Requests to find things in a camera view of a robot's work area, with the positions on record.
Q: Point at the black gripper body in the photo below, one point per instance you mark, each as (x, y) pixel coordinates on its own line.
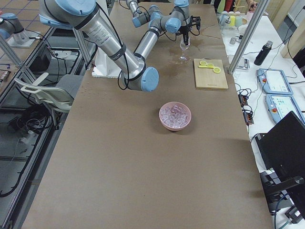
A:
(184, 30)

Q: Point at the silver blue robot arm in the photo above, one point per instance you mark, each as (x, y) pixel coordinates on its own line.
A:
(13, 31)
(85, 16)

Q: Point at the clear wine glass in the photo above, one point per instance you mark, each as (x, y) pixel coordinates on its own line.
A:
(184, 47)

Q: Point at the pink bowl of ice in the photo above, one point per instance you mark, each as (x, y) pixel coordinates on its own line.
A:
(175, 116)

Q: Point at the yellow plastic stick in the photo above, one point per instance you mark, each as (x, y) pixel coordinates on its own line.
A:
(205, 66)

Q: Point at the light blue cup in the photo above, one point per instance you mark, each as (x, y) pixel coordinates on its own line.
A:
(224, 18)

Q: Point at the yellow cup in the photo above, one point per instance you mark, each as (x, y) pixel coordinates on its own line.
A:
(232, 20)

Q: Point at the bamboo cutting board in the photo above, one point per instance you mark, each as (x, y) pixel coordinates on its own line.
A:
(205, 78)

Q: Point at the lemon slice near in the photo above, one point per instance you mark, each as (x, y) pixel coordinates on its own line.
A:
(216, 70)

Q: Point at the black water bottle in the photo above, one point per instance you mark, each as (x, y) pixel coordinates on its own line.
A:
(263, 53)

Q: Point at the orange usb hub far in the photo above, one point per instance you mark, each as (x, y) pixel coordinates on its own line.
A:
(243, 100)

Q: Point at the orange usb hub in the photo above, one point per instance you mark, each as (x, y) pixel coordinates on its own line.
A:
(248, 117)
(243, 100)

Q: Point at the upper teach pendant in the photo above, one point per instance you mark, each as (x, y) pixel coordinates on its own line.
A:
(274, 81)

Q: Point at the teach pendant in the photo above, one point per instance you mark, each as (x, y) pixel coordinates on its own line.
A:
(280, 105)
(274, 81)

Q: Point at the orange usb hub near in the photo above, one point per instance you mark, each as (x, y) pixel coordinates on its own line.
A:
(248, 117)

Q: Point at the lower teach pendant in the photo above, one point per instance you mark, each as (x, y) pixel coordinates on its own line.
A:
(280, 105)

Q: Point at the white office chair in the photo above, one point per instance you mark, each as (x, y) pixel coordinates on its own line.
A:
(59, 97)

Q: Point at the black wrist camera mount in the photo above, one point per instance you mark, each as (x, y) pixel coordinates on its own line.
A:
(196, 21)

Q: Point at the aluminium frame post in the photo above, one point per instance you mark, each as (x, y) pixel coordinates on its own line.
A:
(248, 34)

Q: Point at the white camera mast base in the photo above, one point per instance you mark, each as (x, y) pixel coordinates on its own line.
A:
(104, 66)

